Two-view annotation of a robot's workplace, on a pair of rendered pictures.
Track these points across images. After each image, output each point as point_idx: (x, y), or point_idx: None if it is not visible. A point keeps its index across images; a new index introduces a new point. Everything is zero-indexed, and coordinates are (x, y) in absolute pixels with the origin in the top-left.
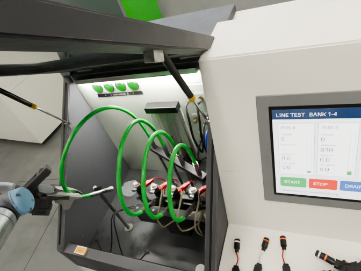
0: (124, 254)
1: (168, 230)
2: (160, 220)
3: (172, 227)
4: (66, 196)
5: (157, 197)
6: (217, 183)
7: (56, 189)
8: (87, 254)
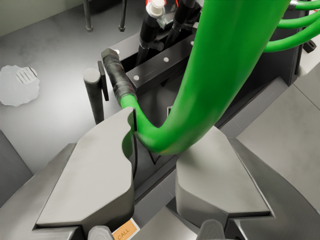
0: (142, 161)
1: (157, 87)
2: (174, 70)
3: (177, 72)
4: (247, 151)
5: (188, 20)
6: None
7: (103, 217)
8: (140, 218)
